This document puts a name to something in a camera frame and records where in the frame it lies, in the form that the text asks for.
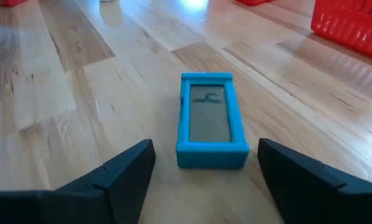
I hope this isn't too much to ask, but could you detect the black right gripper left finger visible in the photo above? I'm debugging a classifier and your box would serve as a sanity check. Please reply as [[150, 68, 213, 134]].
[[0, 139, 157, 224]]

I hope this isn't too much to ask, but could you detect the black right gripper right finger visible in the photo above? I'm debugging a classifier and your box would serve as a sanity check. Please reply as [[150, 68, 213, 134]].
[[257, 138, 372, 224]]

